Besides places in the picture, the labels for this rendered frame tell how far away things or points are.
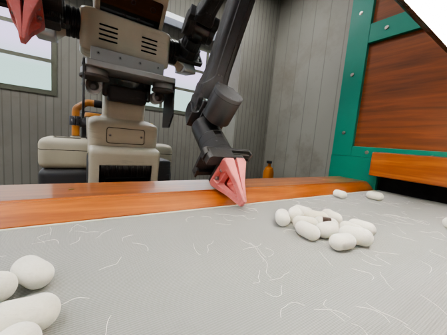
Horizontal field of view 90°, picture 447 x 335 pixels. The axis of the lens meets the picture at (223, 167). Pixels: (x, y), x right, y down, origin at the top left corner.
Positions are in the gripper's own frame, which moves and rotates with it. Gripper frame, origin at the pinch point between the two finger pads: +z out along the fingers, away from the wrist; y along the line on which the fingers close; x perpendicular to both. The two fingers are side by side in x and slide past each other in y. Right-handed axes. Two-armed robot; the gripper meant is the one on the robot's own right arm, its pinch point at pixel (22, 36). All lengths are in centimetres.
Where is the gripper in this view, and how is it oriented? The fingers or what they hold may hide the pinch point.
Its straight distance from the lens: 54.0
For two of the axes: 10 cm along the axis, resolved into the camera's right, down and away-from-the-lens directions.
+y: 8.4, 0.1, 5.5
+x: -5.2, 3.2, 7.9
